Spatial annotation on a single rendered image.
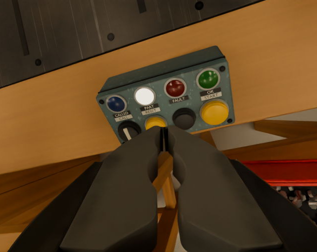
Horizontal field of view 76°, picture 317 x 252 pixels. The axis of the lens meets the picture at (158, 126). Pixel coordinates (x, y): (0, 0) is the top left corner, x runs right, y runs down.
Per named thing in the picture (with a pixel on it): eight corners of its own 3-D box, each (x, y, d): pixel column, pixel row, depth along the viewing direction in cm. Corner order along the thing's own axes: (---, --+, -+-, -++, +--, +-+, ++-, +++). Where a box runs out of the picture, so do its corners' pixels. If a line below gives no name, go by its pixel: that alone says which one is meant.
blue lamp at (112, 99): (129, 109, 24) (124, 109, 22) (112, 113, 24) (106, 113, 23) (125, 94, 24) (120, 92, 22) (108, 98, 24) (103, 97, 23)
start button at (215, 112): (228, 117, 24) (230, 123, 23) (203, 123, 24) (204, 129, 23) (225, 96, 22) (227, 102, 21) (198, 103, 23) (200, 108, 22)
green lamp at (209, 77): (220, 86, 21) (221, 84, 20) (199, 91, 22) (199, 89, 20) (216, 69, 21) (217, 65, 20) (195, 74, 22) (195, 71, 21)
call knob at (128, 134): (143, 135, 26) (141, 141, 25) (124, 139, 26) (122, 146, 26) (135, 119, 24) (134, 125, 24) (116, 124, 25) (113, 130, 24)
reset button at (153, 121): (168, 129, 25) (168, 135, 24) (150, 133, 26) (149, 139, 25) (162, 113, 24) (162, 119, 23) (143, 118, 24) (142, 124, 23)
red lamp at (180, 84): (187, 94, 22) (186, 92, 21) (168, 99, 23) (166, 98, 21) (183, 78, 22) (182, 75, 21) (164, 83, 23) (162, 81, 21)
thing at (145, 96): (157, 102, 23) (154, 101, 22) (139, 106, 23) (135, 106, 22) (153, 86, 23) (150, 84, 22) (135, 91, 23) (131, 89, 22)
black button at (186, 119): (196, 123, 24) (197, 129, 23) (176, 127, 25) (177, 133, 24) (191, 106, 23) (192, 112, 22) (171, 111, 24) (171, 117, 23)
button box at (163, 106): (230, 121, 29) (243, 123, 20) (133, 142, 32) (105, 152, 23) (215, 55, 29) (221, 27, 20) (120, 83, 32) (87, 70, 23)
